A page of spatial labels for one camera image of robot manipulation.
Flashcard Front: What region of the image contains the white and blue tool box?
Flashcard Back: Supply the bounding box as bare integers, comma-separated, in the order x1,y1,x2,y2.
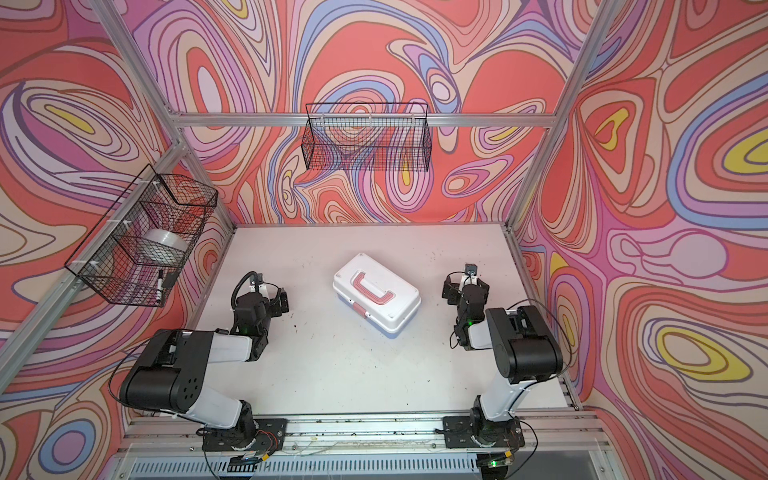
332,253,421,338

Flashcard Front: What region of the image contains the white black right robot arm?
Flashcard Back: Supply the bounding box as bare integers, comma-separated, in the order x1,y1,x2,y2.
441,272,565,425

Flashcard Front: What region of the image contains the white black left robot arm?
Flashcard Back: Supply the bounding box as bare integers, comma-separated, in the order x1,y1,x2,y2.
118,286,289,430

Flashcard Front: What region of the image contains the black marker pen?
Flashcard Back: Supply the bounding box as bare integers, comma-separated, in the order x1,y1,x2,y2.
155,269,164,306

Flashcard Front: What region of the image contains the silver tape roll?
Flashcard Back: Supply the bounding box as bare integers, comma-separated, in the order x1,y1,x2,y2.
142,228,188,252

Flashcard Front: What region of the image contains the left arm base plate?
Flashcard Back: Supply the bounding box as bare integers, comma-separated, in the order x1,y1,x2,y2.
196,418,288,454

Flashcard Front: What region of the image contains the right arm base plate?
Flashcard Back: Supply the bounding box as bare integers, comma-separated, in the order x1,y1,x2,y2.
434,415,526,452

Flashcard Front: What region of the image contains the black wire basket left wall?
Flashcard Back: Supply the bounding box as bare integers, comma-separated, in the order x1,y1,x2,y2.
65,166,218,308

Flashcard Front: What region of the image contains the black wire basket wall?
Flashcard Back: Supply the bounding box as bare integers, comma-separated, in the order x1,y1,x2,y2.
65,166,218,308
301,100,432,173

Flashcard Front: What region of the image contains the aluminium front rail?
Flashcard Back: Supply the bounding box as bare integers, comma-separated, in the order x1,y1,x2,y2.
118,409,613,459

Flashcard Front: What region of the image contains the black wire basket back wall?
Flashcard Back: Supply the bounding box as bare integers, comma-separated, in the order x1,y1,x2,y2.
301,100,432,173

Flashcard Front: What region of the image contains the aluminium corner frame post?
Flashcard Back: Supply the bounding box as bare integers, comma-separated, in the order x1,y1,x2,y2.
504,1,625,232

